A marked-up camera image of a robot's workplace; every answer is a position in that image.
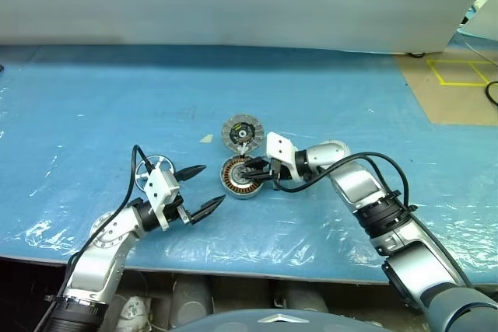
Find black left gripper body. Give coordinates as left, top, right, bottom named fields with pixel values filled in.
left=164, top=196, right=195, bottom=229

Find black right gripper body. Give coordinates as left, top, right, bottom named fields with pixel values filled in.
left=269, top=158, right=292, bottom=183

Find black looped floor cable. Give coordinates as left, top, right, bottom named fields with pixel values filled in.
left=483, top=80, right=498, bottom=108

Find round silver motor lid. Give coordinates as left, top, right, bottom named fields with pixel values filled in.
left=222, top=113, right=261, bottom=153

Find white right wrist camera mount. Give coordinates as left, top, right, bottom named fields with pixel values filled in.
left=265, top=131, right=303, bottom=184

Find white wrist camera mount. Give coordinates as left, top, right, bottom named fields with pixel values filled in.
left=265, top=131, right=303, bottom=184
left=142, top=164, right=181, bottom=232

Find blue plastic-covered table mat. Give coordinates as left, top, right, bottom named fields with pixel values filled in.
left=0, top=44, right=498, bottom=285

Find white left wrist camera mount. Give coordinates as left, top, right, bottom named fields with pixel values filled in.
left=142, top=164, right=181, bottom=232

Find grey robot torso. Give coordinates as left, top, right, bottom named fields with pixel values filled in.
left=166, top=307, right=391, bottom=332

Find brown cardboard sheet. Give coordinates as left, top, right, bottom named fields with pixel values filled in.
left=391, top=44, right=498, bottom=126

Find round motor housing copper windings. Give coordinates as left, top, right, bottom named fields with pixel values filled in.
left=220, top=156, right=266, bottom=201

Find silver spoked rotor ring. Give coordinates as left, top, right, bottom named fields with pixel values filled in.
left=135, top=152, right=175, bottom=194

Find grey rounded cylinder shape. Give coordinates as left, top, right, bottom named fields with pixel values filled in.
left=170, top=274, right=214, bottom=327
left=271, top=280, right=330, bottom=314

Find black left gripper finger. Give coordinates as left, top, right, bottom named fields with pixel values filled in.
left=190, top=194, right=227, bottom=222
left=174, top=164, right=206, bottom=183

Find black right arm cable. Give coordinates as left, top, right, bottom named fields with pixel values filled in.
left=273, top=152, right=472, bottom=288

